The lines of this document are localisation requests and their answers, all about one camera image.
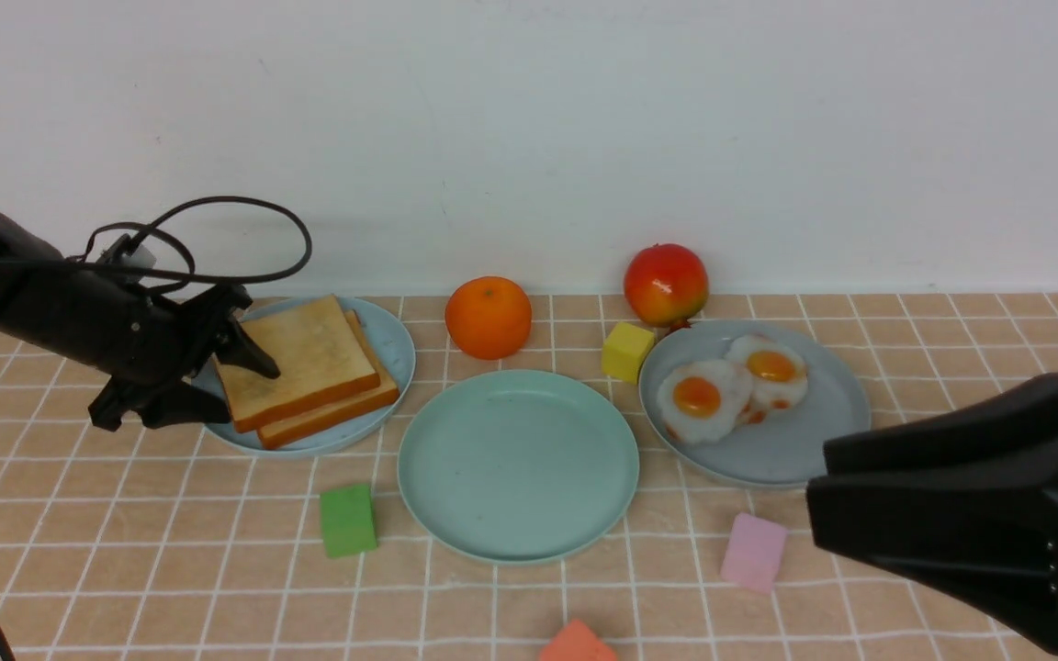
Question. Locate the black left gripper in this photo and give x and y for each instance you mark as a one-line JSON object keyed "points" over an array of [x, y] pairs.
{"points": [[147, 343]]}

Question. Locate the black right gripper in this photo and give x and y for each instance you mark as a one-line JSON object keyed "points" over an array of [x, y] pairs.
{"points": [[985, 534]]}

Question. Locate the toast slice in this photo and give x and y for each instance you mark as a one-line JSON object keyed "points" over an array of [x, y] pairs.
{"points": [[319, 361], [282, 433]]}

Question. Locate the fried egg with large white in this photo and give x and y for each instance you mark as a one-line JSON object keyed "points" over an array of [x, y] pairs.
{"points": [[702, 402]]}

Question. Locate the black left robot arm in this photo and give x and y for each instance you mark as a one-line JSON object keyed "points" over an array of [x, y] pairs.
{"points": [[18, 246]]}

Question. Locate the light blue plate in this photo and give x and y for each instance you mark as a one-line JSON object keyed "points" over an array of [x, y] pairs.
{"points": [[391, 342]]}

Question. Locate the green cube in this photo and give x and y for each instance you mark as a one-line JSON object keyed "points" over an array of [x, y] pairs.
{"points": [[347, 521]]}

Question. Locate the grey plate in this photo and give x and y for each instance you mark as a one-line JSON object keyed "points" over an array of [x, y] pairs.
{"points": [[768, 448]]}

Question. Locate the fried egg rear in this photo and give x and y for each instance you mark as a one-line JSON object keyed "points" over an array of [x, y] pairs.
{"points": [[780, 376]]}

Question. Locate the pink cube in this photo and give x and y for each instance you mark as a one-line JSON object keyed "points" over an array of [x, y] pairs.
{"points": [[754, 553]]}

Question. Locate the orange fruit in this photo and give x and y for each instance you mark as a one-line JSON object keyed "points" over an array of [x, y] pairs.
{"points": [[489, 318]]}

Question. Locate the teal green plate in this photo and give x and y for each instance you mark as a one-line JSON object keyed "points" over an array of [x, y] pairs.
{"points": [[518, 468]]}

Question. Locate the red yellow apple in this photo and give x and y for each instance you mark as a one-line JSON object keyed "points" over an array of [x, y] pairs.
{"points": [[666, 285]]}

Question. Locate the yellow cube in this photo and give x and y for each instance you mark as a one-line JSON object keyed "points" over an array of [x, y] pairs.
{"points": [[624, 351]]}

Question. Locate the orange red cube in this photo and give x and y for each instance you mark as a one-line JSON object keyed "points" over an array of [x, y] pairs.
{"points": [[577, 642]]}

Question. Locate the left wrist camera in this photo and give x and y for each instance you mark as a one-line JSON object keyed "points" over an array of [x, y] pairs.
{"points": [[129, 255]]}

